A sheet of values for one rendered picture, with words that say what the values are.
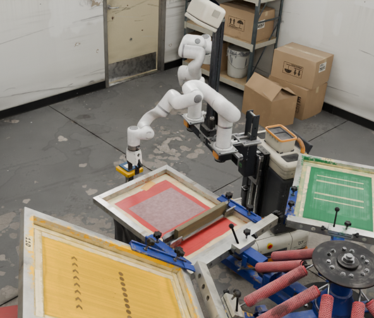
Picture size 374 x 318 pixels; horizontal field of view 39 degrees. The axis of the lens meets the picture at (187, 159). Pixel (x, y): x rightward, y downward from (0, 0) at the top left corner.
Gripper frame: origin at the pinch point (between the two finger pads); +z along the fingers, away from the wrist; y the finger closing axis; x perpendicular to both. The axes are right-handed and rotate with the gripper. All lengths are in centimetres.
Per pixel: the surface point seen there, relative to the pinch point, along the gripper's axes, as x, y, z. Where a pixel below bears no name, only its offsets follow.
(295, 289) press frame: 2, -123, 6
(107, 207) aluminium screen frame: 28.4, -10.9, 8.8
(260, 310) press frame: 27, -122, 3
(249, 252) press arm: 1, -93, 4
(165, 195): -8.5, -19.8, 12.2
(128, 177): -6.1, 12.5, 14.7
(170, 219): 5.2, -39.3, 12.2
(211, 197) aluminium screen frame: -25, -43, 9
